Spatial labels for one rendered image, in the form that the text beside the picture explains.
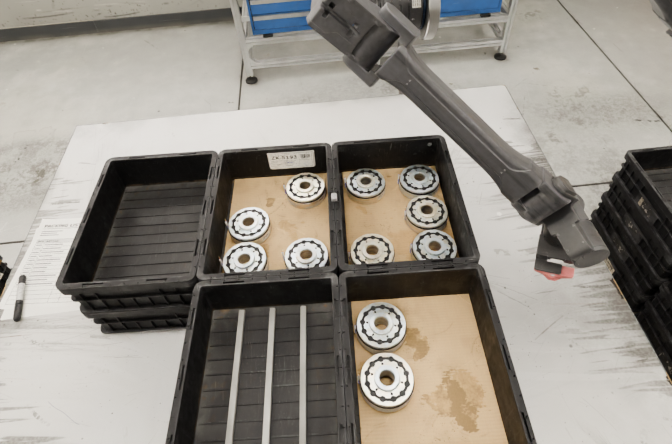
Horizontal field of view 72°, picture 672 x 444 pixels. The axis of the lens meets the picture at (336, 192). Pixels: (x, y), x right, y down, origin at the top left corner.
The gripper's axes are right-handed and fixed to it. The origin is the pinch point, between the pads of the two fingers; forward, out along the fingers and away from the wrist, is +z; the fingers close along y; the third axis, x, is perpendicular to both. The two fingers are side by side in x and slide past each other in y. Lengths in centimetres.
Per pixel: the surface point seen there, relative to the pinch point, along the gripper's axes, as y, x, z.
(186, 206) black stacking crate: -9, 90, -6
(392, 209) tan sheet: 7.8, 38.7, 6.0
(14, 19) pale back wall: 131, 384, 35
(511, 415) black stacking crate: -32.4, 2.9, -0.3
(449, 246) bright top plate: -0.3, 21.8, 4.2
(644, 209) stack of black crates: 56, -26, 59
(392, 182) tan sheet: 16.8, 41.7, 6.9
